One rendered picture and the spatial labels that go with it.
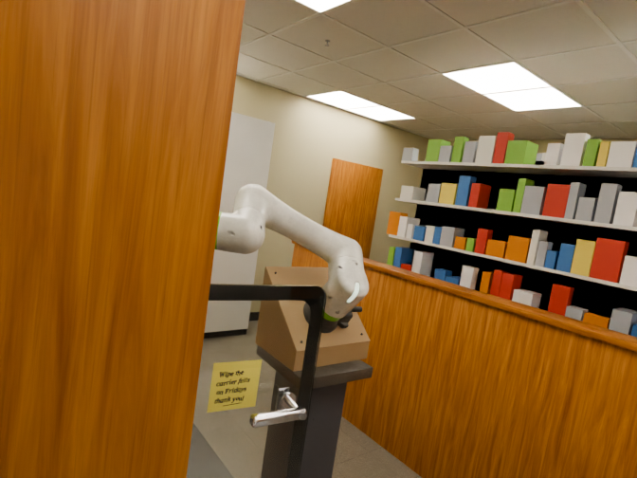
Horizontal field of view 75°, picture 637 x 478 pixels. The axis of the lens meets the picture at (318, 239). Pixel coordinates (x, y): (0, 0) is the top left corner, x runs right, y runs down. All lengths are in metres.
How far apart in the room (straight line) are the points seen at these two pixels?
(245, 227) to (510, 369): 1.60
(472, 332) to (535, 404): 0.44
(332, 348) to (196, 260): 1.10
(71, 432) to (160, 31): 0.42
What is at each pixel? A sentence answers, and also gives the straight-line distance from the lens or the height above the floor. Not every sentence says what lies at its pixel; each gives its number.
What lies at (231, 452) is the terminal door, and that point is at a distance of 0.73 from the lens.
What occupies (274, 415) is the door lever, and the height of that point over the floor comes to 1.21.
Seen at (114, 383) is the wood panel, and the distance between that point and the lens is 0.53.
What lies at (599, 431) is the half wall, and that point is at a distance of 2.28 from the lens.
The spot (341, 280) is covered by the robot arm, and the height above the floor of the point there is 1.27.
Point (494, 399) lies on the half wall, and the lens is 2.46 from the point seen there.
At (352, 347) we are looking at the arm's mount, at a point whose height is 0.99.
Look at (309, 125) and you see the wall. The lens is 5.09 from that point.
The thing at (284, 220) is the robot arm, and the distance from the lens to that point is 1.42.
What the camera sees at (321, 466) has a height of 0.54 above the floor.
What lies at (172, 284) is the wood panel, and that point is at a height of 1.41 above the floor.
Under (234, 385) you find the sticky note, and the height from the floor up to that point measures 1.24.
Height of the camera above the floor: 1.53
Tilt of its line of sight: 6 degrees down
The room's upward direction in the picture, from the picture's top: 8 degrees clockwise
